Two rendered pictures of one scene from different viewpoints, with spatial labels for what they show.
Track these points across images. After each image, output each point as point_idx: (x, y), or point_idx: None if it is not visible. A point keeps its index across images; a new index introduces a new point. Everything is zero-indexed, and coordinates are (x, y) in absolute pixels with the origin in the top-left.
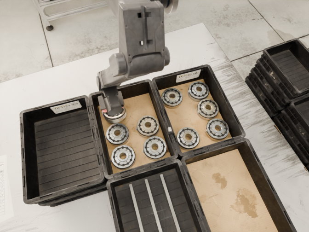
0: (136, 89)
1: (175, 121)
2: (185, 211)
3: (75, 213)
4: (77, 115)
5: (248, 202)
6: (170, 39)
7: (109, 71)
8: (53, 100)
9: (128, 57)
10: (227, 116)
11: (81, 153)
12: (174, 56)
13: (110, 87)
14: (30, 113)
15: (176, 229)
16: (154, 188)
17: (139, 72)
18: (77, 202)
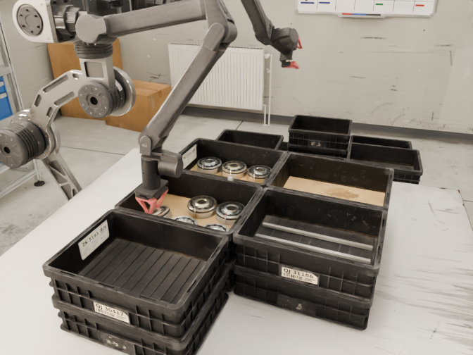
0: None
1: None
2: (315, 228)
3: (222, 351)
4: (110, 251)
5: (342, 193)
6: (117, 172)
7: (174, 95)
8: (29, 297)
9: (225, 18)
10: (256, 158)
11: (163, 270)
12: (141, 179)
13: (156, 150)
14: (55, 265)
15: (327, 239)
16: (272, 236)
17: (231, 32)
18: (209, 341)
